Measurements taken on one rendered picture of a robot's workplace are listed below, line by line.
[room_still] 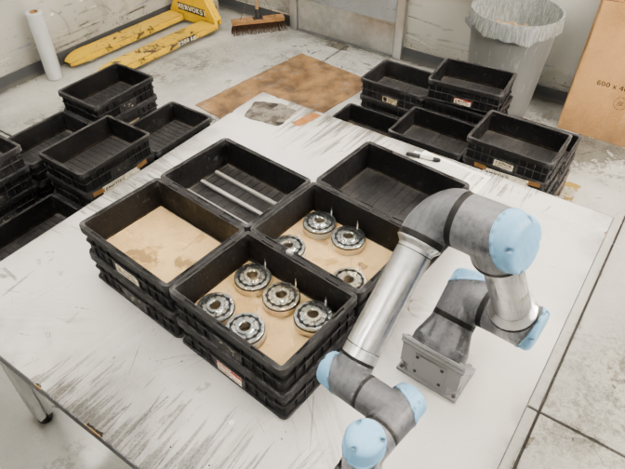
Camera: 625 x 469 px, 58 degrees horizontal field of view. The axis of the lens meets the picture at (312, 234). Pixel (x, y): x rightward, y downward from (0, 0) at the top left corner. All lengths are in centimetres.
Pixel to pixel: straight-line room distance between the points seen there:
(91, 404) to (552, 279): 141
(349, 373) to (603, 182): 280
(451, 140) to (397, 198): 121
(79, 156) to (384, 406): 214
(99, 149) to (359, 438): 218
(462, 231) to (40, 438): 187
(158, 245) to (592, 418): 177
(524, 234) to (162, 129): 241
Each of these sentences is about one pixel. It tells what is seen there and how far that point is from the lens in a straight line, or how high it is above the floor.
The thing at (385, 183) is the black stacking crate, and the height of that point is 83.
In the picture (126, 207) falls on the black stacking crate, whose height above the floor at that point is 90.
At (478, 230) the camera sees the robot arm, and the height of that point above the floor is 132.
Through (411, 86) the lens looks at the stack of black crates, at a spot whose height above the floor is 38.
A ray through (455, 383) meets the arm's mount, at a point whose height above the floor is 77.
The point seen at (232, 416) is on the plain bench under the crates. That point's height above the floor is 70.
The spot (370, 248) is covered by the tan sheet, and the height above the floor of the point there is 83.
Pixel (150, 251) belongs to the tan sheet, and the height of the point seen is 83.
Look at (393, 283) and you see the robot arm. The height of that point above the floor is 119.
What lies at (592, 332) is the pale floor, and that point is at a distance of 284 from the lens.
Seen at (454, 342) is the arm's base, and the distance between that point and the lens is 150.
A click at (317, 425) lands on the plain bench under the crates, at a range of 151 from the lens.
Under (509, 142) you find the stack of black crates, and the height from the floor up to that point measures 49.
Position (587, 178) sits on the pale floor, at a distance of 374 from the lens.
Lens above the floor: 202
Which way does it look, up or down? 42 degrees down
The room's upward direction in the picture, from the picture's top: straight up
